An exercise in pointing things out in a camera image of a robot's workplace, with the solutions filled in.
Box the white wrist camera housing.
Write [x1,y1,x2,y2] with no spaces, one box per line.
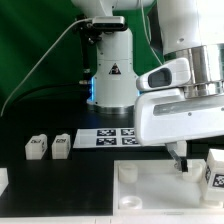
[136,58,191,91]

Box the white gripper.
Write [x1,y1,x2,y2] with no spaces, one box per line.
[134,88,224,172]

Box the white sheet with AprilTags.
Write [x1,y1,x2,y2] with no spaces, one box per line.
[73,128,138,149]

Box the white square tabletop part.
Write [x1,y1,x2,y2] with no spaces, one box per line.
[113,159,224,224]

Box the black cable on table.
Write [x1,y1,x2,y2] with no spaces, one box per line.
[9,82,91,108]

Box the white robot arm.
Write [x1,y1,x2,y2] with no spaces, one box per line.
[71,0,224,172]

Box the grey camera on stand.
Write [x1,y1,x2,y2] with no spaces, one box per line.
[92,16,125,31]

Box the white obstacle block left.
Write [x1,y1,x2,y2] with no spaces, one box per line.
[0,168,9,196]

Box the white camera cable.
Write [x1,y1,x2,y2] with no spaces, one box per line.
[0,17,94,117]

